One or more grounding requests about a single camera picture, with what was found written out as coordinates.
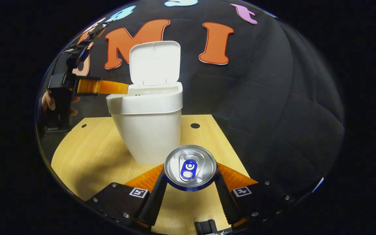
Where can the wooden desktop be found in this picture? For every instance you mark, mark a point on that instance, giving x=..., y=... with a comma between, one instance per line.
x=93, y=156

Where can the blue pop can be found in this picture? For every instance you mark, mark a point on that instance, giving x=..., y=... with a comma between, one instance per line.
x=191, y=168

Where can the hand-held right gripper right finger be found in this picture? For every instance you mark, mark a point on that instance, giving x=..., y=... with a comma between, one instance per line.
x=225, y=202

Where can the white desktop garbage bin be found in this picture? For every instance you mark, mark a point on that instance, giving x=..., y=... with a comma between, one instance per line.
x=148, y=124

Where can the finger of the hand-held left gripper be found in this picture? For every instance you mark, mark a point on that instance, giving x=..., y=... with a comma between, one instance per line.
x=109, y=87

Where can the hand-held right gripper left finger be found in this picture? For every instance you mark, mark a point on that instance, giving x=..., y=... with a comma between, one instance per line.
x=155, y=202

